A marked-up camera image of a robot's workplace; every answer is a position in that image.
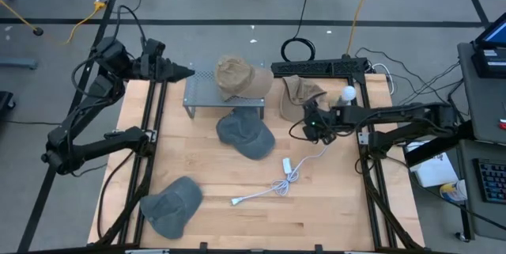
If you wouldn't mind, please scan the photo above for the grey perforated metal shelf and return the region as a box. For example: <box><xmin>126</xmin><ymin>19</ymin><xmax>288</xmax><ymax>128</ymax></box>
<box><xmin>182</xmin><ymin>62</ymin><xmax>266</xmax><ymax>120</ymax></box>

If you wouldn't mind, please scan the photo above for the black hanging cable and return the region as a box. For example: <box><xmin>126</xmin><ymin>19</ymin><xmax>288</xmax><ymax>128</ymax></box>
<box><xmin>281</xmin><ymin>0</ymin><xmax>316</xmax><ymax>63</ymax></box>

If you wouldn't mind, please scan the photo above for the grey cart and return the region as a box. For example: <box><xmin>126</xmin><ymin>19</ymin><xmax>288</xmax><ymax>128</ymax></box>
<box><xmin>457</xmin><ymin>42</ymin><xmax>506</xmax><ymax>144</ymax></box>

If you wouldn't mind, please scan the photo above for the tan baseball cap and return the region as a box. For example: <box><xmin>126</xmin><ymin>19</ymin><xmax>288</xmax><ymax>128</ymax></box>
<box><xmin>215</xmin><ymin>55</ymin><xmax>274</xmax><ymax>102</ymax></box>
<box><xmin>279</xmin><ymin>74</ymin><xmax>329</xmax><ymax>123</ymax></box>

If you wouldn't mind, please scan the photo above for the yellow floor extension cable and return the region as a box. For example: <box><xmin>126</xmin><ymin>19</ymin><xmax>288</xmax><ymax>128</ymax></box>
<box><xmin>0</xmin><ymin>0</ymin><xmax>107</xmax><ymax>45</ymax></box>

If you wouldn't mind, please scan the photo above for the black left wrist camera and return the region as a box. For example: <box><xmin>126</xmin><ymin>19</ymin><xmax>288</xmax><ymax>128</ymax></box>
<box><xmin>142</xmin><ymin>39</ymin><xmax>166</xmax><ymax>61</ymax></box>

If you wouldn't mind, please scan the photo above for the laptop computer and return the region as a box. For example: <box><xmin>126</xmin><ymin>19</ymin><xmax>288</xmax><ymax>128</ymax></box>
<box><xmin>472</xmin><ymin>11</ymin><xmax>506</xmax><ymax>79</ymax></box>

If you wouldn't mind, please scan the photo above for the grey baseball cap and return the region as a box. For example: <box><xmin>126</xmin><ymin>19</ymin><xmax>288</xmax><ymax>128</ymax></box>
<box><xmin>215</xmin><ymin>106</ymin><xmax>277</xmax><ymax>161</ymax></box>
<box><xmin>139</xmin><ymin>176</ymin><xmax>204</xmax><ymax>241</ymax></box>

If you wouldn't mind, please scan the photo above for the black keyboard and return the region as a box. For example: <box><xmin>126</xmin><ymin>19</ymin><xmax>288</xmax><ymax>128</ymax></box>
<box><xmin>473</xmin><ymin>157</ymin><xmax>506</xmax><ymax>204</ymax></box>

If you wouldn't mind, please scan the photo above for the white power cord with plug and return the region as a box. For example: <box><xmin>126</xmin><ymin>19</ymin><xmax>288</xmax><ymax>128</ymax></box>
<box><xmin>231</xmin><ymin>145</ymin><xmax>331</xmax><ymax>207</ymax></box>

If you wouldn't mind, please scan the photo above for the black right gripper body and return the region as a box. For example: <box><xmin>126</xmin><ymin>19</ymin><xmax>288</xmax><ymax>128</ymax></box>
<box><xmin>303</xmin><ymin>105</ymin><xmax>342</xmax><ymax>144</ymax></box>

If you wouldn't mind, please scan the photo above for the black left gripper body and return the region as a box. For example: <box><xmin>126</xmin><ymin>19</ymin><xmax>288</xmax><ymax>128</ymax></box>
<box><xmin>136</xmin><ymin>56</ymin><xmax>173</xmax><ymax>83</ymax></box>

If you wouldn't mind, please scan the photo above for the white box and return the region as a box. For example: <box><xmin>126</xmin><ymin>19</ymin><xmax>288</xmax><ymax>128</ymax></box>
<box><xmin>409</xmin><ymin>142</ymin><xmax>459</xmax><ymax>188</ymax></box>

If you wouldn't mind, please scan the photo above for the white bulb lamp, wooden base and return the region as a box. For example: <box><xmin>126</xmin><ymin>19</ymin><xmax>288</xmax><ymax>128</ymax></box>
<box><xmin>338</xmin><ymin>85</ymin><xmax>357</xmax><ymax>107</ymax></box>

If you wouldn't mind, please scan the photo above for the yellow hanging power cable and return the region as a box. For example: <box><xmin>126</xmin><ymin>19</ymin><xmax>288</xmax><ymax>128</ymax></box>
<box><xmin>346</xmin><ymin>0</ymin><xmax>376</xmax><ymax>56</ymax></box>

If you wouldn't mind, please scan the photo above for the black aluminium table frame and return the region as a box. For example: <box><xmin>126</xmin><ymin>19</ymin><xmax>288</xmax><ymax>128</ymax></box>
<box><xmin>86</xmin><ymin>58</ymin><xmax>426</xmax><ymax>254</ymax></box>

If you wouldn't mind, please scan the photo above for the wipes container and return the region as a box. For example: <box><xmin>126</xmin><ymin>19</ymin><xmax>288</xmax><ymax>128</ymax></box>
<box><xmin>439</xmin><ymin>180</ymin><xmax>468</xmax><ymax>203</ymax></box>

